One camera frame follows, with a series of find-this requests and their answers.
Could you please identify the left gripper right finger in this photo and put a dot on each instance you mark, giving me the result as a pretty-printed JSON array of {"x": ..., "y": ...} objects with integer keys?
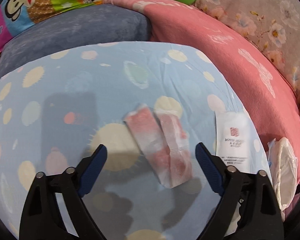
[{"x": 248, "y": 208}]

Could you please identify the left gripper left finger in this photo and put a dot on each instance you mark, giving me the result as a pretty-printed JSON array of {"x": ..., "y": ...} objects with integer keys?
[{"x": 41, "y": 217}]

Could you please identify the pink white wrapper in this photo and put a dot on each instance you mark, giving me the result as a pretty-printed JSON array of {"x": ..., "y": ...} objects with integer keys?
[{"x": 162, "y": 140}]

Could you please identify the bin with white liner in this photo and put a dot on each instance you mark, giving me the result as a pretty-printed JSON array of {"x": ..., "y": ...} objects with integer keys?
[{"x": 283, "y": 166}]

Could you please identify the white paper tag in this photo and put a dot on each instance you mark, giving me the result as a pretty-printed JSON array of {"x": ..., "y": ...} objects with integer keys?
[{"x": 233, "y": 135}]

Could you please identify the pink blanket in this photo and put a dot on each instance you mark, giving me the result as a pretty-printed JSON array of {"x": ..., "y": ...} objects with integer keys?
[{"x": 268, "y": 98}]

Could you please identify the grey floral pillow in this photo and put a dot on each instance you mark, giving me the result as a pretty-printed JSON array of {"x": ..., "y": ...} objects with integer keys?
[{"x": 272, "y": 26}]

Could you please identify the blue grey velvet cushion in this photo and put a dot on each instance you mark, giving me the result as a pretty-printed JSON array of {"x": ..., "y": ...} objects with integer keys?
[{"x": 90, "y": 25}]

